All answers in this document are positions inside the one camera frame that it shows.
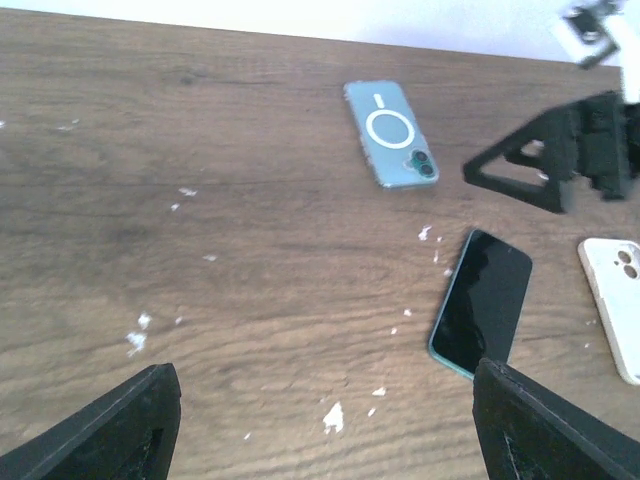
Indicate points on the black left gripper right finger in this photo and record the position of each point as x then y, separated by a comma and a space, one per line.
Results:
526, 431

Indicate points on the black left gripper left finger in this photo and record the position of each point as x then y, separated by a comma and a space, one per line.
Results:
129, 432

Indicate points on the cream phone case with ring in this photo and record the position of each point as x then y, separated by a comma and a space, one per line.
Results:
611, 267

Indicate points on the teal phone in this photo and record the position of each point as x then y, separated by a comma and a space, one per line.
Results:
392, 141

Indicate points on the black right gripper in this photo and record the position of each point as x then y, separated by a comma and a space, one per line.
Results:
536, 163

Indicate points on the dark green smartphone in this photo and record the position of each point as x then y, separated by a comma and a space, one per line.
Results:
480, 312

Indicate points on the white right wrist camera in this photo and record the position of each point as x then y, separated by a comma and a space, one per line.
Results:
592, 31

